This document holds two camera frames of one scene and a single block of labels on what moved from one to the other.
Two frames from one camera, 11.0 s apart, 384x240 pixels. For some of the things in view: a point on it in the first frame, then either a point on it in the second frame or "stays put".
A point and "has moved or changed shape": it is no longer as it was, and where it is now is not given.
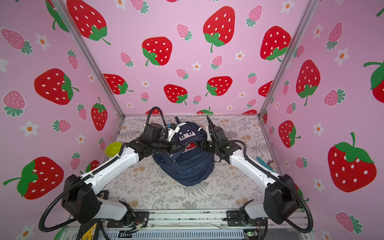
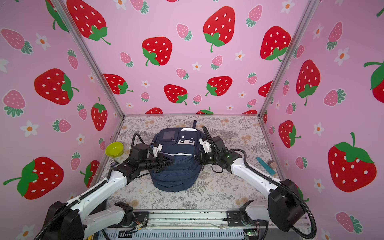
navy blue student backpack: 191,165 has moved or changed shape
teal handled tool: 259,159 stays put
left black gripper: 173,146 -> 161,163
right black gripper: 204,142 -> 203,157
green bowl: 113,148 stays put
